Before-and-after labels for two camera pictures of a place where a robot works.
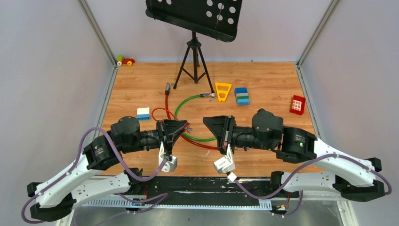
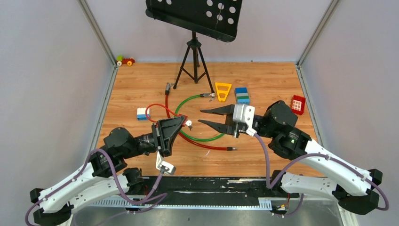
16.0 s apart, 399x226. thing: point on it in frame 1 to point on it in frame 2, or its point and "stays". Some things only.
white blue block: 143,114 stays
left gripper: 168,127 stays
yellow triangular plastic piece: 227,92 stays
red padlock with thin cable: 187,127 to 185,117
